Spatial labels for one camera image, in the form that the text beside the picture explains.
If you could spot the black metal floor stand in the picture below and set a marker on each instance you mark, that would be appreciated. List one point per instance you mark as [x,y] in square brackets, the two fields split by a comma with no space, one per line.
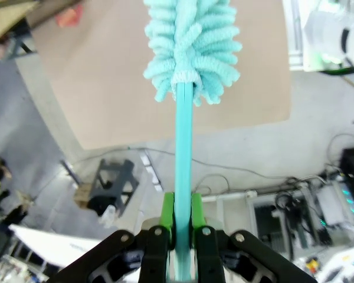
[115,188]

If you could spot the white power strip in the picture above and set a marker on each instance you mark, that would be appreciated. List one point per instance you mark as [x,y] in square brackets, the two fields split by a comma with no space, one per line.
[152,172]

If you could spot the turquoise chenille duster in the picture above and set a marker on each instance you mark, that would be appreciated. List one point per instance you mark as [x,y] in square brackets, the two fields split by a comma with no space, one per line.
[183,147]

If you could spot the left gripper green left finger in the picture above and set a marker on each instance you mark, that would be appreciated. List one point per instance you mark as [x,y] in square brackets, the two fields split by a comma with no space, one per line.
[153,253]

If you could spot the cardboard box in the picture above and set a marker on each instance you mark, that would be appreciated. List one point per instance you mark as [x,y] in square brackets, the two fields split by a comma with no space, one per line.
[82,196]

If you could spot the aluminium frame post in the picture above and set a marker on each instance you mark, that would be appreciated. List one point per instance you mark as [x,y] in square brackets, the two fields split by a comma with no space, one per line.
[296,44]

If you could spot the orange paper scrap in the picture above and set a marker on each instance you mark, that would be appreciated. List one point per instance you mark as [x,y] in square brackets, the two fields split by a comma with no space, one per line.
[68,17]

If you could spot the two-tier wooden shelf black frame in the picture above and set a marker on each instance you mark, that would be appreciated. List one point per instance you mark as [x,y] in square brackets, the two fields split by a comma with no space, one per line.
[6,20]

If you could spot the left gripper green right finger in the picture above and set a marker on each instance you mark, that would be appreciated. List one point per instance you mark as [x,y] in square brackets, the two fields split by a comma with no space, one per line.
[209,253]

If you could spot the white computer case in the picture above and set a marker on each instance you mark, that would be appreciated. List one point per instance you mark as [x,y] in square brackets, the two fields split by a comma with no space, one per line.
[336,203]

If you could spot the small white table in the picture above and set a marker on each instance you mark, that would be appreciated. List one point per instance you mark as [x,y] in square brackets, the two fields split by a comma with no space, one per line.
[47,243]

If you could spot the clear plastic bottle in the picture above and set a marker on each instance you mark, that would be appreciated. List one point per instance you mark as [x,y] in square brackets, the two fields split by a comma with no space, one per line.
[109,215]

